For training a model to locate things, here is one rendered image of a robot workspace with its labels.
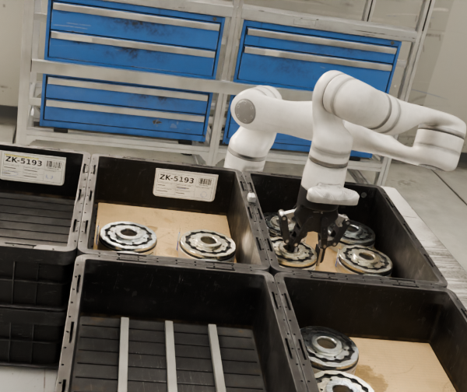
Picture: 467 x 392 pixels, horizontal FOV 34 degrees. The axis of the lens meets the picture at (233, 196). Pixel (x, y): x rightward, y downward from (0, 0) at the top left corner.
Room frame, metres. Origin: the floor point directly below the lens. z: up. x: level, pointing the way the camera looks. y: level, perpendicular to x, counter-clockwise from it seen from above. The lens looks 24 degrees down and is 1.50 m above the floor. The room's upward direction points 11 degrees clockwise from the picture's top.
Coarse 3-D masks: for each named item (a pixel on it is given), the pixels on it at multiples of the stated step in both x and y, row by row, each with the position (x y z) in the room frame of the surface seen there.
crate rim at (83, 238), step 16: (96, 160) 1.34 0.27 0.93; (128, 160) 1.37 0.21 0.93; (144, 160) 1.38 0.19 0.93; (160, 160) 1.40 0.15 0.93; (96, 176) 1.27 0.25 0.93; (240, 176) 1.39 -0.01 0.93; (240, 192) 1.32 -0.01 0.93; (256, 224) 1.19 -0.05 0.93; (80, 240) 1.02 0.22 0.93; (256, 240) 1.13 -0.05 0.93; (112, 256) 0.99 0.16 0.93; (128, 256) 1.00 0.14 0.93; (144, 256) 1.01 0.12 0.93; (160, 256) 1.02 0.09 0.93
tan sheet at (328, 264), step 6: (312, 234) 1.40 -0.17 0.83; (306, 240) 1.37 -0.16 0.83; (312, 240) 1.37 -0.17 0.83; (312, 246) 1.35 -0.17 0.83; (330, 252) 1.33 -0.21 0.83; (336, 252) 1.34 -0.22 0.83; (324, 258) 1.30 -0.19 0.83; (330, 258) 1.31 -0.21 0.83; (324, 264) 1.28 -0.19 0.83; (330, 264) 1.28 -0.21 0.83; (318, 270) 1.25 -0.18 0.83; (324, 270) 1.26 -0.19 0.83; (330, 270) 1.26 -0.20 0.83
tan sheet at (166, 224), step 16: (112, 208) 1.35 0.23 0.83; (128, 208) 1.36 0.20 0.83; (144, 208) 1.37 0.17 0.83; (96, 224) 1.27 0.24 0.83; (144, 224) 1.31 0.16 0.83; (160, 224) 1.32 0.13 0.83; (176, 224) 1.33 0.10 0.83; (192, 224) 1.34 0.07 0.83; (208, 224) 1.36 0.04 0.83; (224, 224) 1.37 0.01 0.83; (160, 240) 1.25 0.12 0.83; (176, 240) 1.26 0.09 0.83; (176, 256) 1.21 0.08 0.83
